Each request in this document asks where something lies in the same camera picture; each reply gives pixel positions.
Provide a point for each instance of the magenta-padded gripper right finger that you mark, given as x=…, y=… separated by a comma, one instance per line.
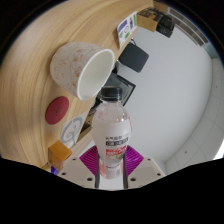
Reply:
x=146, y=170

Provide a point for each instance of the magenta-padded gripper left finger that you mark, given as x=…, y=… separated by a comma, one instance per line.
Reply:
x=76, y=171

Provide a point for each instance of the clear bottle with black cap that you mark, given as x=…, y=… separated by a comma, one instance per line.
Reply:
x=111, y=131

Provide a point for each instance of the orange tissue box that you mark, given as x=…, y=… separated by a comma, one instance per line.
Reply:
x=59, y=152

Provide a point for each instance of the wooden side desk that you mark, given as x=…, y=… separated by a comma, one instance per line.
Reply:
x=85, y=129

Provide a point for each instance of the flat round red coaster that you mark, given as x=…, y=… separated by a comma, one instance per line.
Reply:
x=57, y=110

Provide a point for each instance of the ceiling light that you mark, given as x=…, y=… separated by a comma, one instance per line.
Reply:
x=221, y=154

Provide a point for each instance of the mesh office chair with bag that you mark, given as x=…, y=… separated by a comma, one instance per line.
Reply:
x=123, y=88

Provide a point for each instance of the white speckled cup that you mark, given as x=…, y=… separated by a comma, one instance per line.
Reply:
x=71, y=66

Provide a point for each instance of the black office chair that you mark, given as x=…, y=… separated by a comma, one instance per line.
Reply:
x=134, y=56

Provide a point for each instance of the white leaflet with coloured prints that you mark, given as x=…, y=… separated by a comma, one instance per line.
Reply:
x=126, y=30

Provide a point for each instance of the tan cardboard box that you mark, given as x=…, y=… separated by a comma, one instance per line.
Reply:
x=148, y=20

